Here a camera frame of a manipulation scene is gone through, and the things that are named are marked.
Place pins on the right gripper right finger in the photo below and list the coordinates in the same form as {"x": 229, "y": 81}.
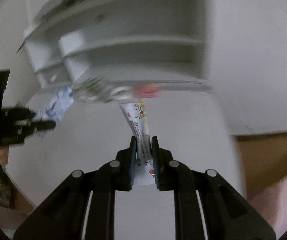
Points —
{"x": 206, "y": 205}

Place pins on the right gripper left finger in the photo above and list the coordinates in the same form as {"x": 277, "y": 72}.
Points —
{"x": 83, "y": 205}

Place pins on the white printed stick wrapper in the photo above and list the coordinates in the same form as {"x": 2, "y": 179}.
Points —
{"x": 136, "y": 117}

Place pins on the pink bed cover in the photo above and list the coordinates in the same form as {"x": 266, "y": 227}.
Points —
{"x": 271, "y": 204}

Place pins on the pink yellow snack box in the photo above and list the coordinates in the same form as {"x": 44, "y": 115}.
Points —
{"x": 147, "y": 90}

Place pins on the white desk shelf unit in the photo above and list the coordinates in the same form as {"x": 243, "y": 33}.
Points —
{"x": 128, "y": 42}

